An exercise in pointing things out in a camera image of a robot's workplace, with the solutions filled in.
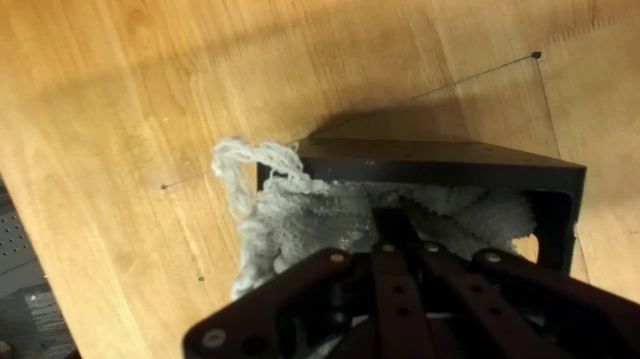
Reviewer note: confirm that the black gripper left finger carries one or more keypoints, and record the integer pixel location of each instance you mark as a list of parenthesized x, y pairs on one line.
[(285, 318)]

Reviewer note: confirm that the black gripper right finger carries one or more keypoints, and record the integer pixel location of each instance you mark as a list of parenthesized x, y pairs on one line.
[(432, 304)]

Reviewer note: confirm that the white towel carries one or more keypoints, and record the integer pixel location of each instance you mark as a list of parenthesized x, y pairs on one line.
[(282, 215)]

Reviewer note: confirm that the black perforated box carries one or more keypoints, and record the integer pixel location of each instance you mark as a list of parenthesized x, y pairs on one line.
[(550, 187)]

